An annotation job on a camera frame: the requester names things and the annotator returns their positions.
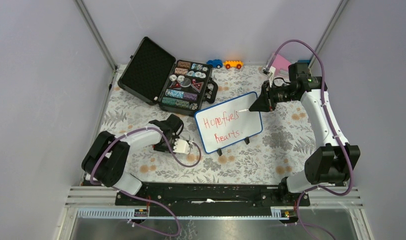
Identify white marker pen body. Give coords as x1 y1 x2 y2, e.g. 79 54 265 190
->
237 108 249 113

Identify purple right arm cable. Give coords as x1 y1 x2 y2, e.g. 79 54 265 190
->
265 39 355 197

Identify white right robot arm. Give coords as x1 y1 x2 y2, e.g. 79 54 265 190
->
258 62 361 206

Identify orange toy car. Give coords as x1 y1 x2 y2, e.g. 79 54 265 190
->
223 60 244 69

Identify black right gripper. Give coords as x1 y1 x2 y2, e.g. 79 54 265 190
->
249 80 298 113

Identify blue framed whiteboard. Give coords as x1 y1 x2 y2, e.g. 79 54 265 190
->
194 91 263 154

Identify blue toy car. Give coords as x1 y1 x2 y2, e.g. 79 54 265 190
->
206 59 223 69

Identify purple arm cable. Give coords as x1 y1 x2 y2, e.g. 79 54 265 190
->
265 39 355 197
89 127 202 238

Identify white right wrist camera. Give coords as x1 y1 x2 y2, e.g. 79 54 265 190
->
260 66 276 87

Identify floral tablecloth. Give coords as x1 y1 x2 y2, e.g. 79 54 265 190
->
98 65 317 185

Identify blue block in corner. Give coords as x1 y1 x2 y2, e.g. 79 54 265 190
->
297 59 311 65

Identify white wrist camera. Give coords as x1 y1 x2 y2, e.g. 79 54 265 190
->
172 138 191 155
260 66 276 87

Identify pink plastic stand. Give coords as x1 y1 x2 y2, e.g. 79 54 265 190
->
265 53 291 76

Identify black poker chip case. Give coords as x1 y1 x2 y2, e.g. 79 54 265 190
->
118 36 219 117

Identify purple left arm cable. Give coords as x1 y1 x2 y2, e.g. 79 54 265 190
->
89 127 202 238

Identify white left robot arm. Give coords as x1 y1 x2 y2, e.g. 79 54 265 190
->
81 91 263 206

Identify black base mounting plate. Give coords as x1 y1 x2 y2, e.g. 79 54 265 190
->
115 182 310 217

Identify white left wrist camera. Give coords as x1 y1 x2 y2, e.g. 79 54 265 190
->
172 138 191 155

